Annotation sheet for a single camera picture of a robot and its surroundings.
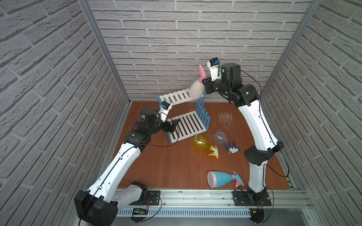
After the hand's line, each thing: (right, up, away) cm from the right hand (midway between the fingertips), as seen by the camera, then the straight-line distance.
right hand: (199, 80), depth 67 cm
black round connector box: (+30, -68, +3) cm, 74 cm away
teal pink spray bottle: (+10, -51, +6) cm, 52 cm away
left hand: (-15, -15, +6) cm, 22 cm away
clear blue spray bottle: (+18, -32, +27) cm, 46 cm away
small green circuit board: (-31, -68, +5) cm, 75 cm away
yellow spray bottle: (+3, -34, +20) cm, 39 cm away
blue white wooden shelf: (+1, -23, +36) cm, 43 cm away
